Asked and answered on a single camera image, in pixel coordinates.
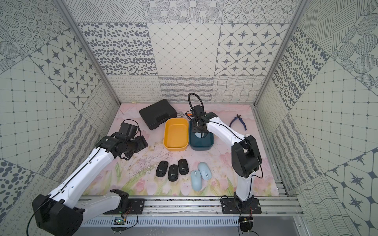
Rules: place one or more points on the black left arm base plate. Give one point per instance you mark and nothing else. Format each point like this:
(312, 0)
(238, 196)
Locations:
(131, 206)

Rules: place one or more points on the black mouse blue mice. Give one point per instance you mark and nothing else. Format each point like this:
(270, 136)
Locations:
(183, 167)

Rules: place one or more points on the black plastic tool case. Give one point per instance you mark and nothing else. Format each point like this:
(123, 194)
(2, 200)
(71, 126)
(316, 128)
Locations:
(157, 114)

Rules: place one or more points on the light blue mouse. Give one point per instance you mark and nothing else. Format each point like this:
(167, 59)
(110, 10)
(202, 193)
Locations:
(196, 180)
(204, 171)

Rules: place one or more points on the teal plastic storage box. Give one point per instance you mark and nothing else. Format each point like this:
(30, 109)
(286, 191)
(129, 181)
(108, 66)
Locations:
(199, 141)

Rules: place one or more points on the yellow plastic storage box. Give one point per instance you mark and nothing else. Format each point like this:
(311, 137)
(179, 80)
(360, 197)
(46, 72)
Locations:
(176, 134)

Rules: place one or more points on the aluminium front rail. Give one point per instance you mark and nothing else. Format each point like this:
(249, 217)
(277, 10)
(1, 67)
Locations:
(211, 206)

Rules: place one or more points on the black right controller box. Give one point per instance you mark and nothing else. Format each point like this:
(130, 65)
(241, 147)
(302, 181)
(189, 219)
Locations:
(246, 223)

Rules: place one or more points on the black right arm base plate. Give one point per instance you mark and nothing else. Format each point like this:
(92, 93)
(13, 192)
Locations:
(235, 206)

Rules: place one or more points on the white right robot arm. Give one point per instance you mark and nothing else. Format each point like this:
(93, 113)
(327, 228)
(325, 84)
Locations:
(245, 155)

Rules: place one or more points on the green circuit board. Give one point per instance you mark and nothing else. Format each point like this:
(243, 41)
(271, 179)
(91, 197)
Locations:
(119, 225)

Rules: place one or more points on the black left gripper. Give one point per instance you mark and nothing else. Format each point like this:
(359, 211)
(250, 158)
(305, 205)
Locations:
(139, 143)

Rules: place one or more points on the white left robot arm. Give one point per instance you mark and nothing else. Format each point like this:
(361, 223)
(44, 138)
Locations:
(60, 214)

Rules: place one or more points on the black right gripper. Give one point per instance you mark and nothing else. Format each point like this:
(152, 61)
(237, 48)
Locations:
(195, 129)

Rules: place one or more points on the white perforated cable tray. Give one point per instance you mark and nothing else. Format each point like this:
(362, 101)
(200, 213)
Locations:
(180, 221)

